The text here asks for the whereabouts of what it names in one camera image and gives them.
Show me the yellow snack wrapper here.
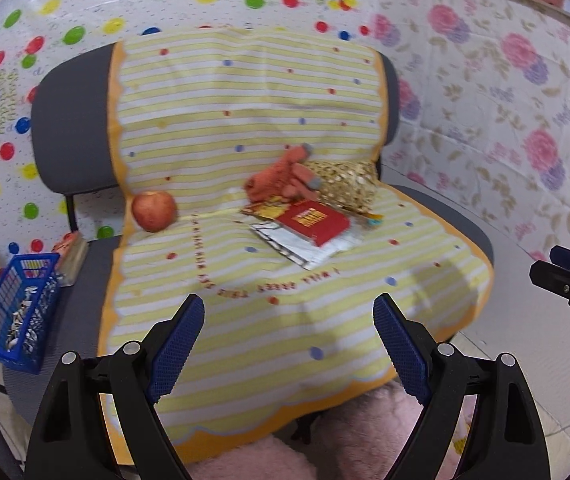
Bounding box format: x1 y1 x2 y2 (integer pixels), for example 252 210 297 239
240 200 296 218

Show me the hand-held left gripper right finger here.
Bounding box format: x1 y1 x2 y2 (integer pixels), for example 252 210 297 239
372 293 551 480

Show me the yellow striped dotted cloth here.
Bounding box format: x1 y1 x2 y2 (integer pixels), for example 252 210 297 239
97 27 495 466

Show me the small printed box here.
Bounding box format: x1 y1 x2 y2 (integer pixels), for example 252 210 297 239
52 232 89 287

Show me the red apple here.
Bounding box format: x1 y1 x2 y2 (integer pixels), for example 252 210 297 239
131 190 178 233

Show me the orange knitted toy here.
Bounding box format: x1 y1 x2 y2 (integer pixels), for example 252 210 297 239
243 143 323 206

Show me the red booklet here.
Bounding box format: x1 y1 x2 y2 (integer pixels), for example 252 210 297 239
277 199 352 248

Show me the polka dot wall sheet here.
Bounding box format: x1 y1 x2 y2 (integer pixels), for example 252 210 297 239
0 0 381 271

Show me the pink fluffy rug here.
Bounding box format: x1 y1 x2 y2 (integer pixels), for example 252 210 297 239
185 385 466 480

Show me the pile of silver wrappers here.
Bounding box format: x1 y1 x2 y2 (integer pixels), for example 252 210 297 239
0 275 60 356

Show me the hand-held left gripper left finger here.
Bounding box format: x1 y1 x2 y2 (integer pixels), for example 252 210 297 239
25 293 206 480

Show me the grey office chair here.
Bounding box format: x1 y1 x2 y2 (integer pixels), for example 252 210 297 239
31 42 496 461

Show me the floral wall sheet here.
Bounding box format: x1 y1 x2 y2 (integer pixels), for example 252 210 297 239
365 0 570 266

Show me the gold sequin pouch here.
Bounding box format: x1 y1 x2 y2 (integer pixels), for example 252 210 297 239
310 159 381 218

